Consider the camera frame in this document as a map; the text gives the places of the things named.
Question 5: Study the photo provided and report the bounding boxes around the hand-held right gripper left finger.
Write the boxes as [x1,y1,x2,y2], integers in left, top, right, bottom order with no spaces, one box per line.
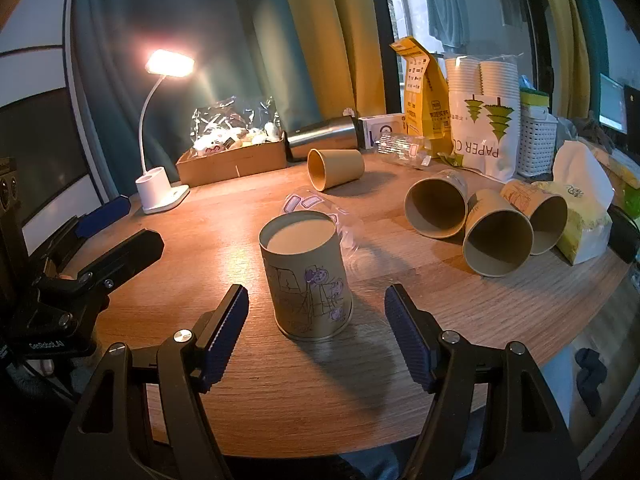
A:
[52,284,250,480]

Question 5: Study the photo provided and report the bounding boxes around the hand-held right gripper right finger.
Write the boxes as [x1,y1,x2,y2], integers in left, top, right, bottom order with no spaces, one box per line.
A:
[384,283,583,480]

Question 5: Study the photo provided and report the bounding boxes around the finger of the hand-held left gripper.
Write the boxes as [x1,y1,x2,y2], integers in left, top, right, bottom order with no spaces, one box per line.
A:
[32,228,165,333]
[27,194,132,266]

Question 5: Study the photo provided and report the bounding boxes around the paper cup with purple drawing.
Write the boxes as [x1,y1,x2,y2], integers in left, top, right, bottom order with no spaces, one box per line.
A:
[258,211,354,343]

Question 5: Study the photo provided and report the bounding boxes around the paper cup with orange drawing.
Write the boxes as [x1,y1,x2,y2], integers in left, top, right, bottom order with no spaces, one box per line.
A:
[501,179,569,256]

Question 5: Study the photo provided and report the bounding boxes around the plain brown paper cup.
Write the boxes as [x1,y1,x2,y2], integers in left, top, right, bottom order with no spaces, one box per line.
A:
[306,148,364,191]

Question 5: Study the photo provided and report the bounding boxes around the white desk lamp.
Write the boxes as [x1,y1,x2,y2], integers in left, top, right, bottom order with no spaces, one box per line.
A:
[136,49,196,215]

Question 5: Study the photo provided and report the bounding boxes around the cardboard box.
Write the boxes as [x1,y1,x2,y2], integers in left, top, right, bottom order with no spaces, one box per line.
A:
[176,137,288,187]

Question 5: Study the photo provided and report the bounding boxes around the clear bag of snacks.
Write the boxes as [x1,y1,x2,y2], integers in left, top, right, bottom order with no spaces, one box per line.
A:
[191,97,286,152]

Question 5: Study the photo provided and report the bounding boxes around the dark cloth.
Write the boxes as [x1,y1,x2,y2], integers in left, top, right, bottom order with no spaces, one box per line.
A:
[574,347,608,417]

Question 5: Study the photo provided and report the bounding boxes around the clear plastic bottle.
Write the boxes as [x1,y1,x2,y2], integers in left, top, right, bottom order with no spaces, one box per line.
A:
[374,132,436,167]

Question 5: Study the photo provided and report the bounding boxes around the teal curtain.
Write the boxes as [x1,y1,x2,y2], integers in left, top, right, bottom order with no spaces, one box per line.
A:
[70,0,296,196]

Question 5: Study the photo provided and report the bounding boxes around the small white box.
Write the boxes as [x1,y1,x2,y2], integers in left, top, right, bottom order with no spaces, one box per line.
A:
[359,115,406,150]

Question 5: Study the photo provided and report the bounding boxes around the steel thermos bottle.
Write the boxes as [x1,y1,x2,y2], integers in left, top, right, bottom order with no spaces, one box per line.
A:
[285,115,368,162]

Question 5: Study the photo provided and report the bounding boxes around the bag of white paper cups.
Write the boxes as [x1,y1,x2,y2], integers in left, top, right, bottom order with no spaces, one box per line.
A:
[442,54,523,183]

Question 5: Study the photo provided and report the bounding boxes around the tissue pack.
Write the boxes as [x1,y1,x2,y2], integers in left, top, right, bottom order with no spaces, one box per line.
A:
[552,140,615,266]

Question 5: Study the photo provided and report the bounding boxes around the white plastic basket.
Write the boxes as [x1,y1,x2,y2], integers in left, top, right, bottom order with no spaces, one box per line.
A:
[516,107,558,178]

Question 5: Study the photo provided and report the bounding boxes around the black device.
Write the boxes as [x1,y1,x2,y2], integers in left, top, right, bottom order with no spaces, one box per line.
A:
[607,205,640,263]

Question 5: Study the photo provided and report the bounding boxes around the yellow paper bag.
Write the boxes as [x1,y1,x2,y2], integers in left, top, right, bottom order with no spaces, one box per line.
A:
[390,36,453,158]

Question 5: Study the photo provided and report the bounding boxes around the green sponge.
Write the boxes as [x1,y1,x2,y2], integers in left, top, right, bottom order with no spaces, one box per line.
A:
[519,87,551,111]

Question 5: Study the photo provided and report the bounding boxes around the yellow curtain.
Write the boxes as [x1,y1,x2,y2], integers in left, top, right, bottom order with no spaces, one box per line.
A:
[275,0,401,121]

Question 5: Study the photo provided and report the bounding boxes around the computer monitor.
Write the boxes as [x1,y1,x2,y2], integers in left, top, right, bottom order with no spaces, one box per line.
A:
[598,74,628,136]

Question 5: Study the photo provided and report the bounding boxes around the hanging clothes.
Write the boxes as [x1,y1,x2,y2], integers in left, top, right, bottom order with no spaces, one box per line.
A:
[422,0,471,53]

